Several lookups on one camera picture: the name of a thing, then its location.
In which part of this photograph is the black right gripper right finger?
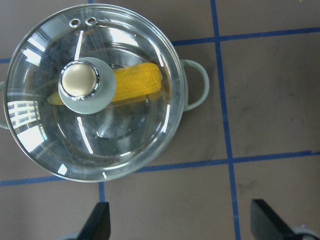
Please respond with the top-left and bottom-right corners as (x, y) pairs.
(250, 199), (296, 240)

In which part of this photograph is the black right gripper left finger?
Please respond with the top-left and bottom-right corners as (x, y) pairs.
(78, 202), (111, 240)

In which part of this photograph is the glass pot lid with knob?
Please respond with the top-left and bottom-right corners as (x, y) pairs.
(0, 4), (185, 182)

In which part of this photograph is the yellow corn cob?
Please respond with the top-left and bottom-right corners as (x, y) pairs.
(48, 59), (162, 112)

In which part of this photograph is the pale green steel pot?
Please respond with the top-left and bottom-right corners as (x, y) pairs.
(0, 58), (210, 131)

